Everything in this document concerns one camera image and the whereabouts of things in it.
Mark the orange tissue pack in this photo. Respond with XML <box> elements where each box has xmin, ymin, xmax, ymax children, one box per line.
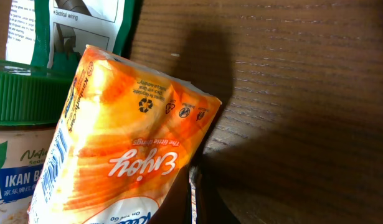
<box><xmin>28</xmin><ymin>45</ymin><xmax>221</xmax><ymax>223</ymax></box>

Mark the green 3M gloves package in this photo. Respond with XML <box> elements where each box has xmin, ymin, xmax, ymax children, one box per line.
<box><xmin>5</xmin><ymin>0</ymin><xmax>139</xmax><ymax>73</ymax></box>

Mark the green lid glass jar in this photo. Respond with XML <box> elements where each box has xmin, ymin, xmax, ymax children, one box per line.
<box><xmin>0</xmin><ymin>60</ymin><xmax>73</xmax><ymax>223</ymax></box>

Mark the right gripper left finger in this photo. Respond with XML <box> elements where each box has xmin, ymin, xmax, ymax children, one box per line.
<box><xmin>148</xmin><ymin>166</ymin><xmax>191</xmax><ymax>224</ymax></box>

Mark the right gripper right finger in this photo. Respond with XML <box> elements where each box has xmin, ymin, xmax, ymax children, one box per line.
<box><xmin>196</xmin><ymin>169</ymin><xmax>240</xmax><ymax>224</ymax></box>

